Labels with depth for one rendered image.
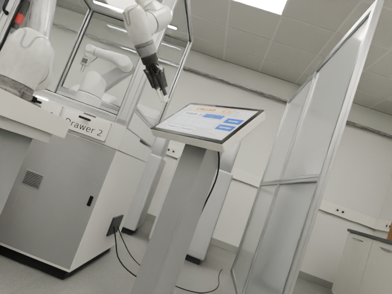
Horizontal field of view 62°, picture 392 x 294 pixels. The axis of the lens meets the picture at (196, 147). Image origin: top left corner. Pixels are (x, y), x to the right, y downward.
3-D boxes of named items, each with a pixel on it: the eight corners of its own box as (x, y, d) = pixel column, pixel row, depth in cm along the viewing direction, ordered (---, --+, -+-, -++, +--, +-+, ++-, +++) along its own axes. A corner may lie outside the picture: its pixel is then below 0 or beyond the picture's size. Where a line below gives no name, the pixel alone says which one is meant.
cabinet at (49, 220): (66, 284, 181) (119, 150, 190) (-95, 219, 189) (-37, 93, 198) (115, 251, 276) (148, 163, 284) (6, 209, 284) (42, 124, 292)
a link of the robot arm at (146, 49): (144, 39, 151) (149, 52, 154) (129, 46, 146) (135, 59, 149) (157, 37, 145) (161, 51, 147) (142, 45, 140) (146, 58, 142)
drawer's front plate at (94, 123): (103, 141, 189) (110, 123, 191) (58, 125, 192) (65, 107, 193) (104, 142, 191) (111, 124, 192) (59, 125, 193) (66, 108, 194)
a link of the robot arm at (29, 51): (-17, 67, 114) (11, 13, 117) (-3, 79, 131) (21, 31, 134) (31, 87, 118) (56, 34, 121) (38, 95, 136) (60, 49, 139)
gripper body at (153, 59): (159, 51, 147) (166, 70, 151) (148, 52, 153) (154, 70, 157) (147, 56, 143) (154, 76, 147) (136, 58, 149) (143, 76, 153)
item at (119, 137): (117, 149, 190) (126, 126, 192) (-37, 93, 198) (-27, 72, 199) (147, 162, 284) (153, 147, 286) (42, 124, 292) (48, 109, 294)
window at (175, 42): (134, 104, 198) (182, -19, 207) (133, 104, 198) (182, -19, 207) (156, 130, 284) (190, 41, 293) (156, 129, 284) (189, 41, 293)
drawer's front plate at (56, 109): (54, 123, 192) (62, 106, 193) (10, 107, 194) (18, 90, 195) (56, 124, 193) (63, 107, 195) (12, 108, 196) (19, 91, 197)
